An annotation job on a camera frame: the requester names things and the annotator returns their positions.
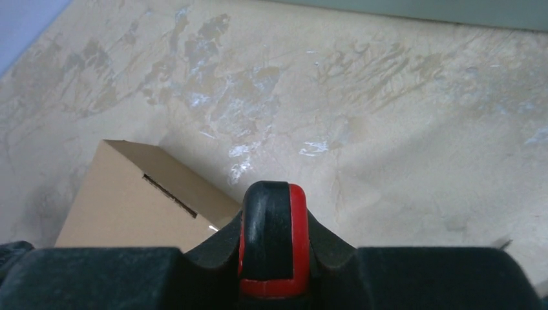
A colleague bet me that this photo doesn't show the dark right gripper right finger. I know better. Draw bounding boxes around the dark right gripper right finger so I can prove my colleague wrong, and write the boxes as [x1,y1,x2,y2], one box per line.
[308,216,544,309]

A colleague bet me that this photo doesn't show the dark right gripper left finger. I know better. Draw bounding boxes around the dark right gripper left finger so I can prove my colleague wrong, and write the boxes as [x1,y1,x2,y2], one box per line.
[1,216,240,309]

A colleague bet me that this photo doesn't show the red utility knife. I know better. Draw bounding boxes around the red utility knife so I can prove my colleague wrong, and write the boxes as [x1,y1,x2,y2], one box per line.
[238,181,311,300]

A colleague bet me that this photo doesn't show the brown cardboard express box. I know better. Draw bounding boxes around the brown cardboard express box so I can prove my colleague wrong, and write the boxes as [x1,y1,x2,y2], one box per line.
[55,140,240,252]

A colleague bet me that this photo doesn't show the translucent green plastic toolbox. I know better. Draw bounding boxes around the translucent green plastic toolbox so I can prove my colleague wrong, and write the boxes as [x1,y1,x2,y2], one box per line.
[286,0,547,32]

